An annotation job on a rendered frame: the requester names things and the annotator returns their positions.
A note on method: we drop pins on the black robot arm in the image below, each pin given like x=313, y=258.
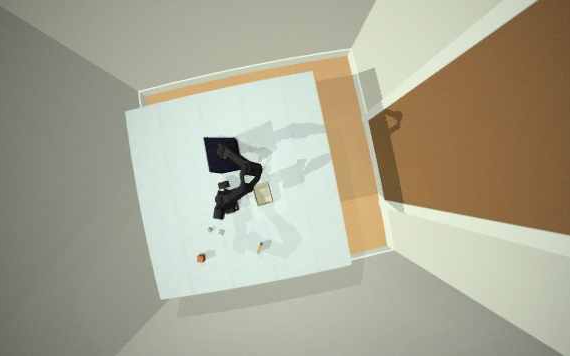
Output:
x=227, y=201

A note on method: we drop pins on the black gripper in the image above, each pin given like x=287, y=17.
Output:
x=224, y=185

